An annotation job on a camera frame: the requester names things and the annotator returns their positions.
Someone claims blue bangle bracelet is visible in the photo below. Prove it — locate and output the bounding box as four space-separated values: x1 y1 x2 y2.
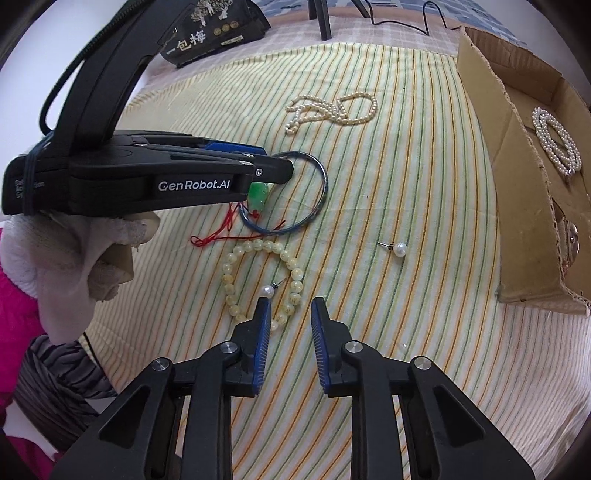
237 150 329 235

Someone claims green jade pendant red cord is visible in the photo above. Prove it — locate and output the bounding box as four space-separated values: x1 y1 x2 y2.
189 182 288 248

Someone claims pearl stud earring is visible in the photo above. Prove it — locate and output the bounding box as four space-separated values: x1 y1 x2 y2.
259 278 286 299
377 241 408 258

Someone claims long pearl necklace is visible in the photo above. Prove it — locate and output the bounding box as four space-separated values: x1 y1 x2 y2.
283 91 379 136

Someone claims yellow jade bead bracelet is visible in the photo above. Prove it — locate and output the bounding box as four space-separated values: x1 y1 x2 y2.
219 237 307 332

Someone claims white pearl bracelet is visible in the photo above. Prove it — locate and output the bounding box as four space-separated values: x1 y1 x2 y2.
531 106 583 178

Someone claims pink sleeve forearm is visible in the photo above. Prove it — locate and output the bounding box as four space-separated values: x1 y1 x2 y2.
1 227 54 479

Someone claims white gloved left hand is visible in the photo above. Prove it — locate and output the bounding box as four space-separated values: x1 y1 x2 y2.
1 212 160 344

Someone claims black snack bag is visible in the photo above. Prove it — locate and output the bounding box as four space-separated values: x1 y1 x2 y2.
161 0 270 68

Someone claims yellow striped cloth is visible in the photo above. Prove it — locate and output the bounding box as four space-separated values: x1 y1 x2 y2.
85 42 591 480

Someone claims black tripod stand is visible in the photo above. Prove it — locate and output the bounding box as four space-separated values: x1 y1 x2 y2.
308 0 370 41

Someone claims pink plaid bed sheet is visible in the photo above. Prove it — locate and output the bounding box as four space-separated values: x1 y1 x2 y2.
140 7 460 91

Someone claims cardboard box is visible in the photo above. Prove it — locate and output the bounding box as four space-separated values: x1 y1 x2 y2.
457 27 590 315

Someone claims blue patterned blanket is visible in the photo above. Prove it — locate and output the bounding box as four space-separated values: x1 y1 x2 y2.
257 0 518 36

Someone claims black power cable with switch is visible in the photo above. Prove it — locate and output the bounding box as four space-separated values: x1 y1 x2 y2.
363 0 463 37

